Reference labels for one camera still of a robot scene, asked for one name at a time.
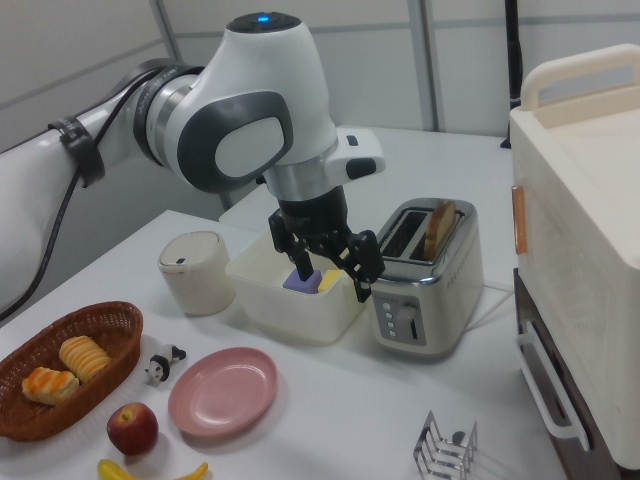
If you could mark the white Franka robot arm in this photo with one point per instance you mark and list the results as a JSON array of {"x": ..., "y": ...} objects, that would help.
[{"x": 250, "y": 75}]

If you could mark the yellow cube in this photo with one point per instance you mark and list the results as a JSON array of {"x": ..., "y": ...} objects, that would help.
[{"x": 330, "y": 280}]

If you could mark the black vertical pole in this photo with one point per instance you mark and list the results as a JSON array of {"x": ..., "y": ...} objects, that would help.
[{"x": 513, "y": 60}]

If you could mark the toast bread slice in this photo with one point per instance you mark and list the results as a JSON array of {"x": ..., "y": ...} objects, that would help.
[{"x": 440, "y": 230}]

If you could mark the cream plastic cabinet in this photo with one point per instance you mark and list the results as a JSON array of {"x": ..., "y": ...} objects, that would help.
[{"x": 590, "y": 225}]

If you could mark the striped orange bread roll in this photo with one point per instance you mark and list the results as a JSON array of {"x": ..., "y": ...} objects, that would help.
[{"x": 85, "y": 357}]

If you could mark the purple cube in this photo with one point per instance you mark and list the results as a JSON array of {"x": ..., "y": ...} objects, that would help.
[{"x": 291, "y": 285}]

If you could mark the white plastic storage bin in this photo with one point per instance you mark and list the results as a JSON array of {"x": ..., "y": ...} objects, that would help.
[{"x": 290, "y": 315}]

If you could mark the cream and chrome toaster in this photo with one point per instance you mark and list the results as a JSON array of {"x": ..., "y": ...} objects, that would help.
[{"x": 440, "y": 310}]

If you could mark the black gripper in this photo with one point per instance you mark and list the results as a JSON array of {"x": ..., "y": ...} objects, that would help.
[{"x": 315, "y": 212}]

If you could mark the pink plate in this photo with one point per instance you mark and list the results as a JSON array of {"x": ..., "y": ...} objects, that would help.
[{"x": 225, "y": 395}]

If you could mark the metal toast rack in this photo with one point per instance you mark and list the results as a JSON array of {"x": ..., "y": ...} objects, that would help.
[{"x": 473, "y": 442}]

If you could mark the brown wicker basket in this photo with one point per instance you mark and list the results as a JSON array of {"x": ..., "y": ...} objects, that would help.
[{"x": 75, "y": 415}]

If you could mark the yellow toy banana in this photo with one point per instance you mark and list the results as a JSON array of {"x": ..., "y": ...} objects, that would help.
[{"x": 112, "y": 471}]

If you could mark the panda figurine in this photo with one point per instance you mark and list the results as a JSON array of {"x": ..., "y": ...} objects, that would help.
[{"x": 160, "y": 367}]

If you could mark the dark brown drawer box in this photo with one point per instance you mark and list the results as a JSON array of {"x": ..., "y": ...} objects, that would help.
[{"x": 522, "y": 300}]

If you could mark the red apple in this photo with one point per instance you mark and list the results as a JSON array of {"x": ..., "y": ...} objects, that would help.
[{"x": 132, "y": 430}]

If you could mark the orange glazed pastry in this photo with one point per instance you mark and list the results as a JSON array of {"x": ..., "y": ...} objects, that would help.
[{"x": 50, "y": 386}]

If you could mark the cream lidded mini bin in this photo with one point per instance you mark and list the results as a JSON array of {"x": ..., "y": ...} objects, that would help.
[{"x": 195, "y": 285}]

